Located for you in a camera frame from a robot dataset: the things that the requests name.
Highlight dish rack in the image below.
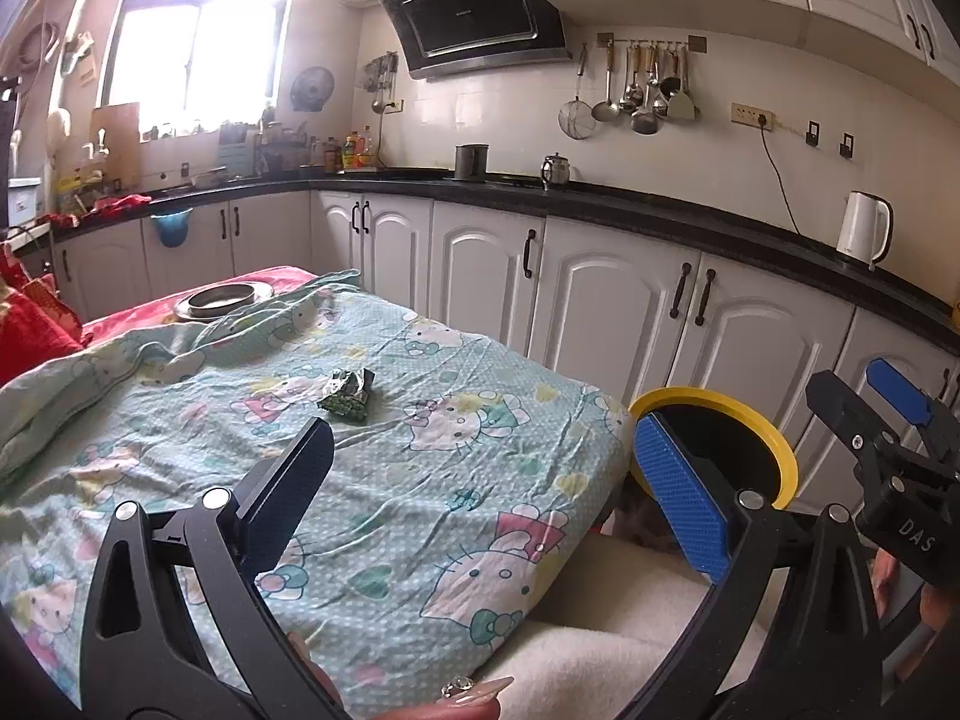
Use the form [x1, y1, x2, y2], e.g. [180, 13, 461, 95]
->
[217, 120, 312, 173]

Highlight white base kitchen cabinets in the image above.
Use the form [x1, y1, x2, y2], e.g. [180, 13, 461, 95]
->
[52, 190, 960, 511]

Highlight black range hood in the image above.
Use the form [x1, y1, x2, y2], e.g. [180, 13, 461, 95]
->
[373, 0, 575, 82]

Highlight person's left hand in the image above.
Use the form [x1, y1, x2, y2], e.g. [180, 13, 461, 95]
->
[289, 630, 515, 720]

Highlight red cloth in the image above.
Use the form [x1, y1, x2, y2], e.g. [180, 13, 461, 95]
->
[90, 195, 152, 220]

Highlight pink bed sheet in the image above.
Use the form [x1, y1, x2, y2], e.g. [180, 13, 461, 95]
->
[79, 265, 316, 338]

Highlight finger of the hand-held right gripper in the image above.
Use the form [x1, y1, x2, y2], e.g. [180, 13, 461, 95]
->
[806, 369, 902, 466]
[866, 358, 960, 470]

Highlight small hanging utensil set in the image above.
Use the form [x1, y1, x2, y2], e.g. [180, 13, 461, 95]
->
[364, 51, 400, 115]

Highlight person's right hand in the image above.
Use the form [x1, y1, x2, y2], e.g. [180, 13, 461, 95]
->
[870, 551, 960, 631]

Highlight black kitchen countertop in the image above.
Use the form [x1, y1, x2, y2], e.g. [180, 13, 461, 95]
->
[52, 165, 960, 353]

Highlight round metal plate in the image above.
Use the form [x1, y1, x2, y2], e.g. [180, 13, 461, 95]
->
[175, 281, 269, 320]

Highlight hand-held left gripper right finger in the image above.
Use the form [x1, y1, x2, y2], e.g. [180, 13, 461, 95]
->
[615, 411, 882, 720]

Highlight white fleece mat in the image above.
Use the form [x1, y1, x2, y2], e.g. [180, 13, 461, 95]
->
[480, 532, 766, 720]

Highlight bright kitchen window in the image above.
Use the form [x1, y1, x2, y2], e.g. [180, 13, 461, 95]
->
[101, 0, 301, 140]

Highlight yellow rimmed black trash can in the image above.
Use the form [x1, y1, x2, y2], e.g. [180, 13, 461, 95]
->
[628, 388, 800, 511]

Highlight red floral pillow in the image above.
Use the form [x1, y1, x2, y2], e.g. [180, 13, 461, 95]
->
[0, 244, 85, 387]

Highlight row of hanging kitchen utensils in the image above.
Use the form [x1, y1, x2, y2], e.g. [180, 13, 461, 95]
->
[557, 31, 707, 142]

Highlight round wall fan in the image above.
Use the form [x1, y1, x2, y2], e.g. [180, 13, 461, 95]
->
[289, 66, 336, 110]

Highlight wooden cutting board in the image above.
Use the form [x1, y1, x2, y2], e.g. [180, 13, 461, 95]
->
[90, 103, 142, 192]

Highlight cartoon cat printed blanket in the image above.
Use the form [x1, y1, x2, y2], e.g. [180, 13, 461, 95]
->
[0, 268, 635, 717]

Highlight blue hanging plastic bin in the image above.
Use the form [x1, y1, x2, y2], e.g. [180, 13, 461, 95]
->
[150, 210, 192, 248]

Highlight cluster of condiment bottles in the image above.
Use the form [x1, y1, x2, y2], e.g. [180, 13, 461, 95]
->
[322, 127, 380, 172]

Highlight white plastic container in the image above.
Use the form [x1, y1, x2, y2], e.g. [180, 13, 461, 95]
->
[7, 176, 42, 226]

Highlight white electric kettle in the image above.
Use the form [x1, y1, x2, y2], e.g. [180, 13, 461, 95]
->
[836, 191, 895, 271]

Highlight black power cord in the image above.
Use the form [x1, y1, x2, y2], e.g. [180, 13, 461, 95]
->
[761, 120, 803, 233]

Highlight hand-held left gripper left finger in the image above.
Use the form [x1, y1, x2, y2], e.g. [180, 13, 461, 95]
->
[79, 416, 353, 720]

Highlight green snack packet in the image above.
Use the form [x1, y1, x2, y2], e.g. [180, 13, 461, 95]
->
[317, 367, 378, 422]

